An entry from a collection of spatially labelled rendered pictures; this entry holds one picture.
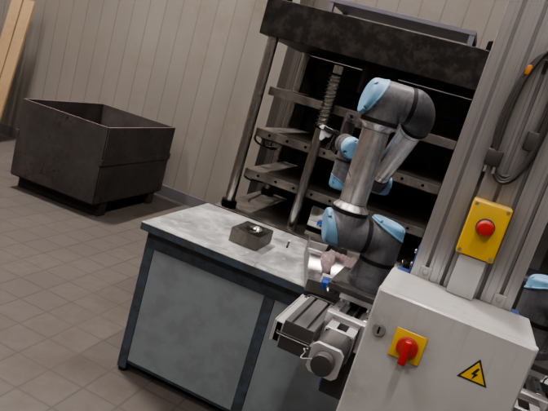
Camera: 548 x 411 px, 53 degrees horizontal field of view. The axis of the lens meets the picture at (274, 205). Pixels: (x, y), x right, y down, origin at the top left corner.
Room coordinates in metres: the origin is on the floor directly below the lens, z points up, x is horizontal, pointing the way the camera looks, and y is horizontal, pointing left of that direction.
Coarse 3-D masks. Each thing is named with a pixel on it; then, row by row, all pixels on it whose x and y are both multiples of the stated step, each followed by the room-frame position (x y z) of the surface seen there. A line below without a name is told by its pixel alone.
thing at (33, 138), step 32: (32, 128) 4.69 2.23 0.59; (64, 128) 4.61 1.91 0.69; (96, 128) 4.53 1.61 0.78; (128, 128) 4.78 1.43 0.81; (160, 128) 5.32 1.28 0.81; (32, 160) 4.67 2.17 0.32; (64, 160) 4.59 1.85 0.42; (96, 160) 4.51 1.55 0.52; (128, 160) 4.88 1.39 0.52; (160, 160) 5.47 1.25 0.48; (64, 192) 4.57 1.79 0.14; (96, 192) 4.51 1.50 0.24; (128, 192) 5.01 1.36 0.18
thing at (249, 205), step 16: (256, 192) 3.82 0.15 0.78; (224, 208) 3.15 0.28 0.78; (240, 208) 3.25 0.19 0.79; (256, 208) 3.37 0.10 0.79; (272, 208) 3.49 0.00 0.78; (288, 208) 3.62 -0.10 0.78; (304, 208) 3.77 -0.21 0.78; (272, 224) 3.09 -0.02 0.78; (304, 224) 3.31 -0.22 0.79; (400, 256) 3.21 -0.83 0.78
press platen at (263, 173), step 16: (256, 176) 3.22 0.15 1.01; (272, 176) 3.20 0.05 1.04; (288, 176) 3.35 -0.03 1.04; (320, 176) 3.73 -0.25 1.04; (320, 192) 3.12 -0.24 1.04; (336, 192) 3.27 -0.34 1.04; (368, 208) 3.07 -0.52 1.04; (384, 208) 3.22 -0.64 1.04; (400, 208) 3.39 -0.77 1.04; (416, 208) 3.56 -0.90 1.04; (400, 224) 2.97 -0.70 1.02; (416, 224) 3.00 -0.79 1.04
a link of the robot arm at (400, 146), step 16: (416, 112) 1.66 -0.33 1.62; (432, 112) 1.69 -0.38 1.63; (400, 128) 1.78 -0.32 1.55; (416, 128) 1.70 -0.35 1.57; (400, 144) 1.79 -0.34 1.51; (416, 144) 1.80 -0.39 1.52; (384, 160) 1.86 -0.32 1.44; (400, 160) 1.83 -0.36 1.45; (384, 176) 1.90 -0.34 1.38; (384, 192) 1.96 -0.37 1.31
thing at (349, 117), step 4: (348, 112) 2.15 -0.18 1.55; (344, 116) 2.15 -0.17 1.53; (348, 116) 2.14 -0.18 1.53; (352, 116) 2.14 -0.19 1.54; (356, 116) 2.15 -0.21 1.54; (344, 120) 2.13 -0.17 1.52; (348, 120) 2.13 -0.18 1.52; (352, 120) 2.13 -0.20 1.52; (344, 124) 2.12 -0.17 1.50; (348, 124) 2.12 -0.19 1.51; (352, 124) 2.13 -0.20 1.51; (344, 128) 2.11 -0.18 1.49; (348, 128) 2.11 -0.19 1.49; (352, 128) 2.12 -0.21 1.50; (340, 132) 2.11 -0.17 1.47; (344, 132) 2.10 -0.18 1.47; (348, 132) 2.10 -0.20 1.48; (352, 132) 2.11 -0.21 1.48
